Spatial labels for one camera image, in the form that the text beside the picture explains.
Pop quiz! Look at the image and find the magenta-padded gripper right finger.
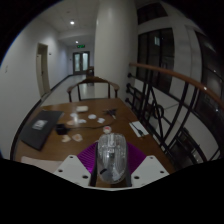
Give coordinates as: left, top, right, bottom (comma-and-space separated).
126, 142, 170, 188

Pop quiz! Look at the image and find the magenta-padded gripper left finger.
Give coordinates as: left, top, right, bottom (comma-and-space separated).
53, 142, 99, 187

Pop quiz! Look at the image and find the transparent computer mouse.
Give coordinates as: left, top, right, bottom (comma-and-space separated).
96, 132, 129, 185

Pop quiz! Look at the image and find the orange and white sticker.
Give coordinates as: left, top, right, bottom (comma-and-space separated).
72, 133, 84, 143

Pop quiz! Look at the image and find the small black box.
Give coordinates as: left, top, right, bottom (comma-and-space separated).
54, 123, 68, 136

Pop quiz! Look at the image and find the black closed laptop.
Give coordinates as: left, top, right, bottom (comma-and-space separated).
18, 109, 65, 151

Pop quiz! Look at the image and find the small white box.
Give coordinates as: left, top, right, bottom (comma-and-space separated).
75, 105, 90, 114

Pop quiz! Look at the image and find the black key bunch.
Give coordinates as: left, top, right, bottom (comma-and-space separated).
102, 107, 119, 120

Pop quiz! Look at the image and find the wooden armchair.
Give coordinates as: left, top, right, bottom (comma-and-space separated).
66, 75, 121, 103

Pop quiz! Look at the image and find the black railing with wooden handrail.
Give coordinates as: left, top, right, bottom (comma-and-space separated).
124, 61, 224, 165

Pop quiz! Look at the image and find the white side door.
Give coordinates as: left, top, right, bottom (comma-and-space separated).
35, 42, 52, 99

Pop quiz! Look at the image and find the glass double door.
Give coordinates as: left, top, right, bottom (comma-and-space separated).
72, 50, 91, 75

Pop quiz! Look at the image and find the dark framed window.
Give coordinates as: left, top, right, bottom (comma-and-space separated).
136, 27, 176, 95

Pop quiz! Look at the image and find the black cable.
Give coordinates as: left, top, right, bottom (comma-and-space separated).
64, 120, 145, 137

